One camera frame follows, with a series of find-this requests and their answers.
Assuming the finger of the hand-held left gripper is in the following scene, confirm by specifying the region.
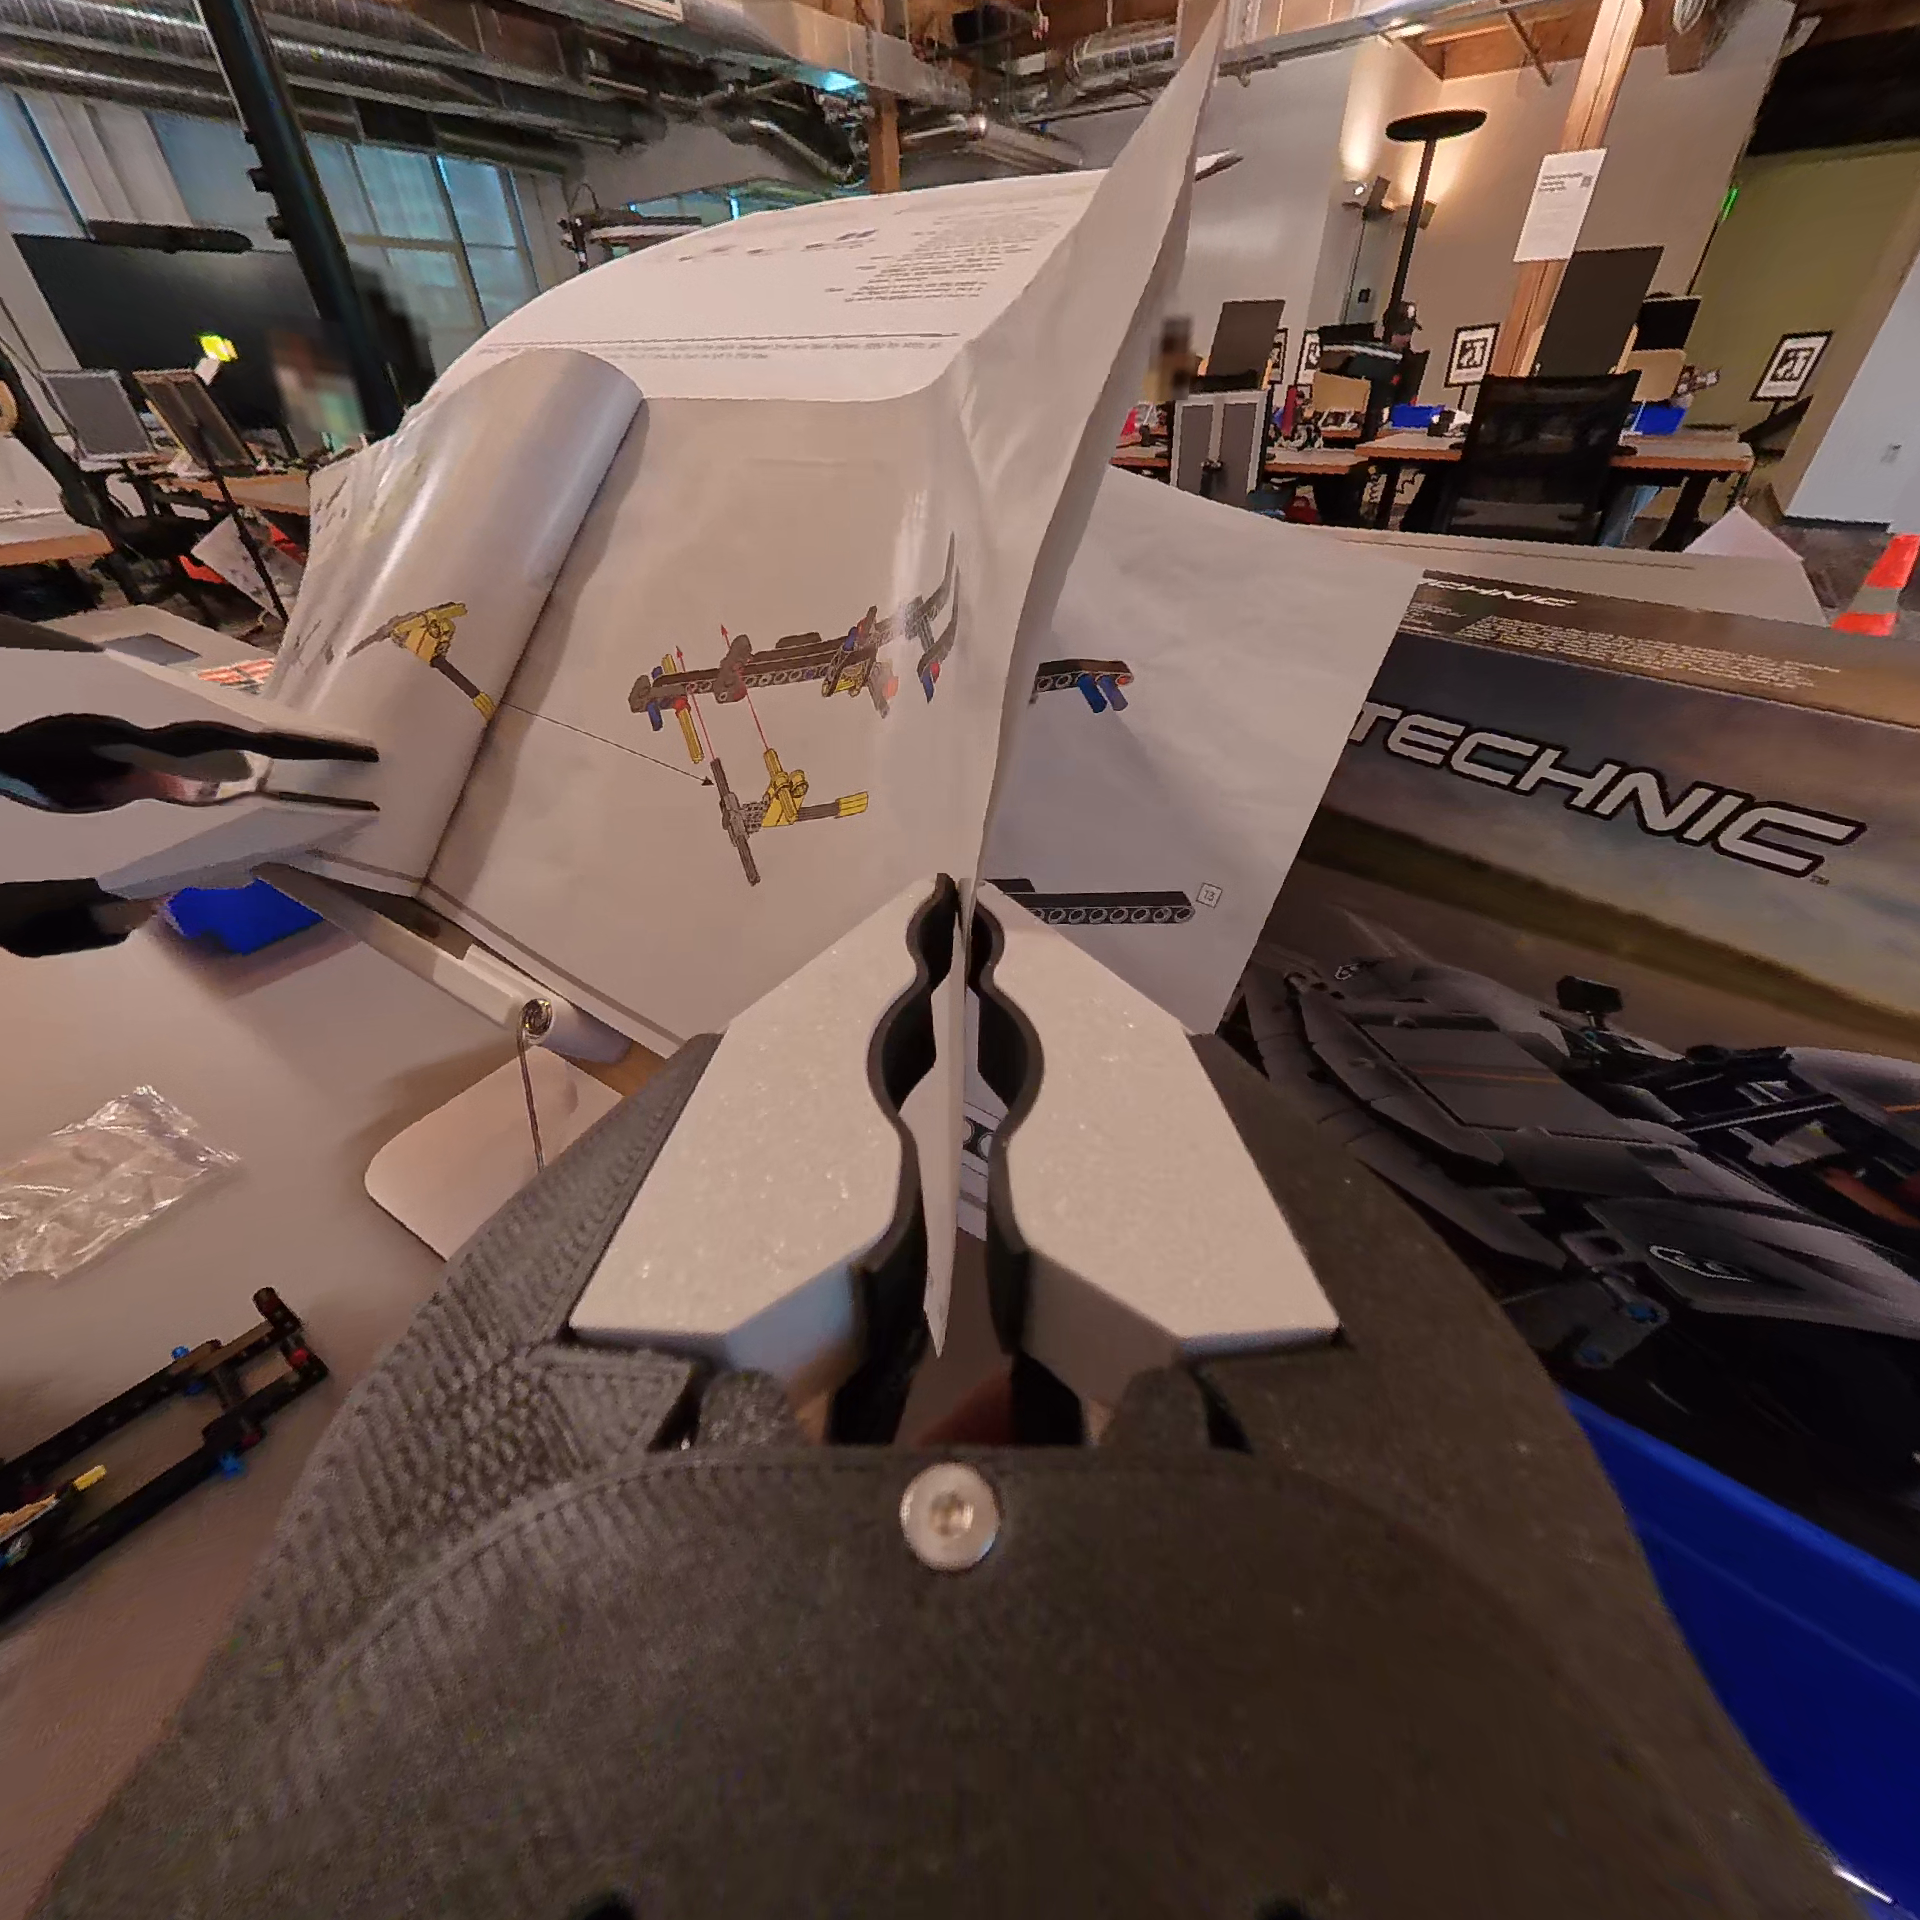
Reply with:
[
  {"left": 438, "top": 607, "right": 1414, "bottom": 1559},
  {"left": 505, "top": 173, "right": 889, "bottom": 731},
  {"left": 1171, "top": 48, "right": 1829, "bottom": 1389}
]
[
  {"left": 0, "top": 612, "right": 382, "bottom": 812},
  {"left": 0, "top": 780, "right": 382, "bottom": 962}
]

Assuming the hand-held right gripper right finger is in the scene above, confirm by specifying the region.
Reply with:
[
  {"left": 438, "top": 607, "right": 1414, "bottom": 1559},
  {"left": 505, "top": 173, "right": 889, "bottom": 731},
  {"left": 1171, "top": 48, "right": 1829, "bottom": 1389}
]
[{"left": 967, "top": 883, "right": 1343, "bottom": 1374}]

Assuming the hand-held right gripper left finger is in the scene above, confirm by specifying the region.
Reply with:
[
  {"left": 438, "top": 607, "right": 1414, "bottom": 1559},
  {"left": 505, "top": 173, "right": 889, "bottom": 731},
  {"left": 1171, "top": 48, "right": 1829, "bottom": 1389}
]
[{"left": 570, "top": 875, "right": 963, "bottom": 1399}]

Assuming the white instruction booklet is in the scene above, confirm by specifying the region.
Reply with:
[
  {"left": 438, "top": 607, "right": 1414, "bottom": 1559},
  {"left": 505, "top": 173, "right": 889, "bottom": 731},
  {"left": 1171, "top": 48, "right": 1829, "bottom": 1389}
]
[{"left": 266, "top": 0, "right": 1429, "bottom": 1353}]

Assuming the black lego box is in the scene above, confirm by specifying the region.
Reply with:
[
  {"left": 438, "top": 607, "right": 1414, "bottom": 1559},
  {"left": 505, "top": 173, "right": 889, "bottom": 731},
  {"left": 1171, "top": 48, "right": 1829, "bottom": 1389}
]
[{"left": 1215, "top": 576, "right": 1920, "bottom": 1584}]

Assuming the black lego assembly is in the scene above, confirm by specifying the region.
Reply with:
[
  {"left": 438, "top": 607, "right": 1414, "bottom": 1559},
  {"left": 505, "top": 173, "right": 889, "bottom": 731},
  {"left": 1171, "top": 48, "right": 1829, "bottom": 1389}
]
[{"left": 0, "top": 1286, "right": 332, "bottom": 1622}]

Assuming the small blue plastic bin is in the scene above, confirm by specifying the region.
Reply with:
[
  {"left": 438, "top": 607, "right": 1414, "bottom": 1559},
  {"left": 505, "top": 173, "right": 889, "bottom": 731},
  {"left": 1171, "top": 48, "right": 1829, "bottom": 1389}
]
[{"left": 163, "top": 876, "right": 325, "bottom": 960}]

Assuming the grey tablet on stand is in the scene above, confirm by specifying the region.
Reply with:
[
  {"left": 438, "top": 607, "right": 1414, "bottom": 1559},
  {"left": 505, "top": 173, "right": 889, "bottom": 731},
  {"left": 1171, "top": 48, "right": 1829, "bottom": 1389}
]
[
  {"left": 37, "top": 367, "right": 161, "bottom": 461},
  {"left": 134, "top": 367, "right": 258, "bottom": 474}
]

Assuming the white book stand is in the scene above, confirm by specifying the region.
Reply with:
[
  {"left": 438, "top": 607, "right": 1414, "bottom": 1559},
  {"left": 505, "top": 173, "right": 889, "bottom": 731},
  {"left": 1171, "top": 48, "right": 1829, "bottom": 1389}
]
[{"left": 255, "top": 858, "right": 684, "bottom": 1266}]

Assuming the clear plastic bag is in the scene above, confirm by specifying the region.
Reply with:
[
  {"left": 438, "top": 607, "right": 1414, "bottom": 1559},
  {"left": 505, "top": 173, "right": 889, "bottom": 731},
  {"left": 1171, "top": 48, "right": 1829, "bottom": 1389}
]
[{"left": 0, "top": 1087, "right": 243, "bottom": 1284}]

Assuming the large black screen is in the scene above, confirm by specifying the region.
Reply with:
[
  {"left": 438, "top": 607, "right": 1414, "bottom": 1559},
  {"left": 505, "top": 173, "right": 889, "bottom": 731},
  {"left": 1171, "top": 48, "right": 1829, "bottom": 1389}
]
[{"left": 14, "top": 232, "right": 325, "bottom": 438}]

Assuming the black steel column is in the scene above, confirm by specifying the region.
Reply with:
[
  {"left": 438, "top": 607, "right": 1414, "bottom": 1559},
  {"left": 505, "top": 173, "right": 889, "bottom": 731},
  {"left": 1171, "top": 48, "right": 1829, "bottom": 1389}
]
[{"left": 198, "top": 0, "right": 410, "bottom": 444}]

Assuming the grey cabinet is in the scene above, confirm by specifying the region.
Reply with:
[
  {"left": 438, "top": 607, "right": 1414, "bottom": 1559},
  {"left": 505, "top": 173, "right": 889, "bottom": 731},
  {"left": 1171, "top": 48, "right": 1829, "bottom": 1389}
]
[{"left": 1171, "top": 391, "right": 1270, "bottom": 505}]

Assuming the wooden desk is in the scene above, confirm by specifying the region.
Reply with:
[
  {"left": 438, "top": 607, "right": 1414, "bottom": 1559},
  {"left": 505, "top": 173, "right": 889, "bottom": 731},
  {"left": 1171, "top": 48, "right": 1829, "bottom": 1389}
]
[
  {"left": 1356, "top": 426, "right": 1758, "bottom": 487},
  {"left": 1113, "top": 433, "right": 1371, "bottom": 487}
]

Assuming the large blue plastic bin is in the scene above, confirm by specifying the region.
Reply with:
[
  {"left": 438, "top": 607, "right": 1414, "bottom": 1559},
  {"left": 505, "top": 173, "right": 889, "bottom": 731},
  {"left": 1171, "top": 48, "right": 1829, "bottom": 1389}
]
[{"left": 1561, "top": 1387, "right": 1920, "bottom": 1920}]

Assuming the black office chair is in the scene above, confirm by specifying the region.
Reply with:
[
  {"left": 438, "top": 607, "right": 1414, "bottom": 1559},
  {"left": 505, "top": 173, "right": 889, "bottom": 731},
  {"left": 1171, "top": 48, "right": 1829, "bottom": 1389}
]
[{"left": 1403, "top": 372, "right": 1641, "bottom": 550}]

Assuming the orange traffic cone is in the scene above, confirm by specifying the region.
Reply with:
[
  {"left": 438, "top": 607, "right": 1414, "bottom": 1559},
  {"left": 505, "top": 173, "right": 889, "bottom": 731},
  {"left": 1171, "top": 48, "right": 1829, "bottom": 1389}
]
[{"left": 1833, "top": 532, "right": 1920, "bottom": 640}]

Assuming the black floor lamp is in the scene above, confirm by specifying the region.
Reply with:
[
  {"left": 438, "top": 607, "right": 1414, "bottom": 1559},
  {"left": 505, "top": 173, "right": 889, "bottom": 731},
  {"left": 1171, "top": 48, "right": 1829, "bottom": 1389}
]
[{"left": 1382, "top": 109, "right": 1491, "bottom": 355}]

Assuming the white wall poster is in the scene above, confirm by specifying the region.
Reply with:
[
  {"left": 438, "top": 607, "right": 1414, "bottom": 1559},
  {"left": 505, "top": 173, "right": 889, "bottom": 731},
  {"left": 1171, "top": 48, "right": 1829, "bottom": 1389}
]
[{"left": 1514, "top": 146, "right": 1608, "bottom": 264}]

